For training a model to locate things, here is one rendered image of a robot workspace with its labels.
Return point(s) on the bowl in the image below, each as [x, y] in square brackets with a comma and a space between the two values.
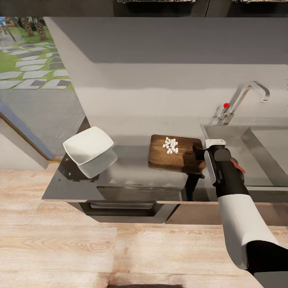
[87, 145]

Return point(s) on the dishwasher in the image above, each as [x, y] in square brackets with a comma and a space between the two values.
[125, 212]

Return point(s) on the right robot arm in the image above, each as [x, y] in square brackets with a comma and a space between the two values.
[249, 242]

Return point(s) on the cutting board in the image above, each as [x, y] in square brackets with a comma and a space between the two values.
[184, 157]

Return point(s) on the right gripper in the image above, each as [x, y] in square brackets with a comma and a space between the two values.
[200, 154]

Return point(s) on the drop in sink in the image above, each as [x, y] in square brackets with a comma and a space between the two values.
[260, 150]

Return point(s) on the parer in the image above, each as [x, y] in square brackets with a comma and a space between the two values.
[237, 166]

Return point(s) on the fixed window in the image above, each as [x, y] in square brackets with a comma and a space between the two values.
[37, 98]

